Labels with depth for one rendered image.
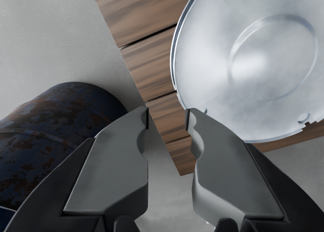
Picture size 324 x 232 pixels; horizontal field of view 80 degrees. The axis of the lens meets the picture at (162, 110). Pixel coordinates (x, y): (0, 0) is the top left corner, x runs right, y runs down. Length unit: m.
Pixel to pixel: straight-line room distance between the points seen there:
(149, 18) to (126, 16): 0.03
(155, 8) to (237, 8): 0.11
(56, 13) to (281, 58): 0.61
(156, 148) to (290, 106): 0.58
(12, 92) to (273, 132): 0.83
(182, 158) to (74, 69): 0.49
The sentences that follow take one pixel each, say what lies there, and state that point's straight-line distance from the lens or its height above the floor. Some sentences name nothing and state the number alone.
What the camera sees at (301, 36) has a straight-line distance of 0.34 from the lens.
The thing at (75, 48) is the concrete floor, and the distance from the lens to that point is 0.72.
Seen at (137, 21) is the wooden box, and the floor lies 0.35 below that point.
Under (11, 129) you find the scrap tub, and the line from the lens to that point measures 0.49.
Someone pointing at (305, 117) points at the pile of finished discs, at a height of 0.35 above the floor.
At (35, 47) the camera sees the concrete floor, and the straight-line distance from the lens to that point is 0.77.
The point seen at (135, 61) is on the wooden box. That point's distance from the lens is 0.31.
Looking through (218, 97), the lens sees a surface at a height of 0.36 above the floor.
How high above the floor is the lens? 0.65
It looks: 62 degrees down
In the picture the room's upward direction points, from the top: 180 degrees clockwise
